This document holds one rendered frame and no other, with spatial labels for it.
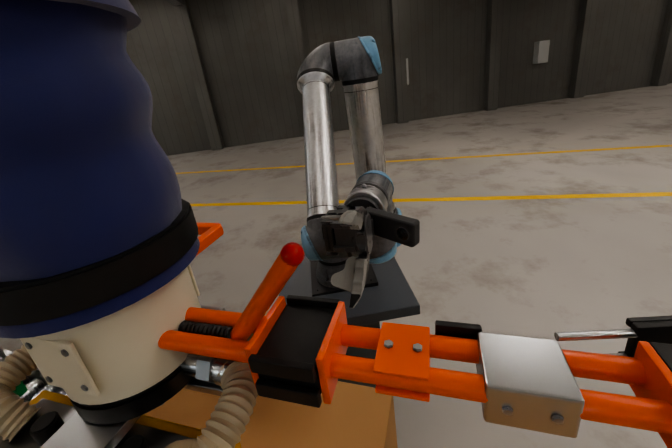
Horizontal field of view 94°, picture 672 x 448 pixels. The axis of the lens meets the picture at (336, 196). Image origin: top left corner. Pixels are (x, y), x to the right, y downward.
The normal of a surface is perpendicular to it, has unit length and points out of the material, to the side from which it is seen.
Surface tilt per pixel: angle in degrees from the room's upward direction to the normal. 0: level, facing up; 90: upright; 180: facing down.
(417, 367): 0
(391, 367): 0
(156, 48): 90
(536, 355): 0
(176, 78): 90
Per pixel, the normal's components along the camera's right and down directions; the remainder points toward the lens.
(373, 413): -0.12, -0.93
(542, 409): -0.27, 0.37
